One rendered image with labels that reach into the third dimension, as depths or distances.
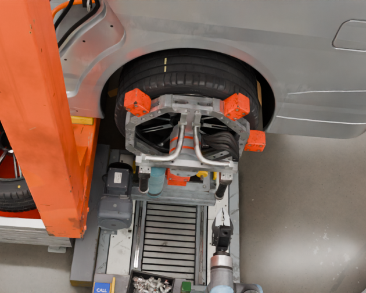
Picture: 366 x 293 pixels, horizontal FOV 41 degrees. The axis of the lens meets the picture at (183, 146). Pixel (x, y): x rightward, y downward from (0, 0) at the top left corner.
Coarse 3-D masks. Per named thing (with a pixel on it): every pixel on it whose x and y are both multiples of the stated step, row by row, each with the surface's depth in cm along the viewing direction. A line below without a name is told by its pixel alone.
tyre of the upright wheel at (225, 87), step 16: (176, 48) 206; (192, 48) 206; (128, 64) 218; (144, 64) 208; (160, 64) 204; (176, 64) 202; (192, 64) 202; (208, 64) 202; (224, 64) 206; (240, 64) 214; (128, 80) 213; (144, 80) 204; (160, 80) 199; (176, 80) 198; (192, 80) 198; (208, 80) 198; (224, 80) 202; (240, 80) 208; (256, 80) 226; (224, 96) 203; (256, 96) 220; (256, 112) 216; (256, 128) 226
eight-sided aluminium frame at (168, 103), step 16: (160, 96) 201; (176, 96) 200; (128, 112) 211; (160, 112) 201; (176, 112) 200; (192, 112) 200; (208, 112) 201; (128, 128) 213; (240, 128) 209; (128, 144) 226; (144, 144) 234; (240, 144) 221
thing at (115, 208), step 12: (108, 168) 266; (120, 168) 263; (108, 180) 254; (120, 180) 255; (108, 192) 257; (120, 192) 257; (108, 204) 250; (120, 204) 251; (132, 204) 253; (108, 216) 248; (120, 216) 248; (108, 228) 275; (120, 228) 258
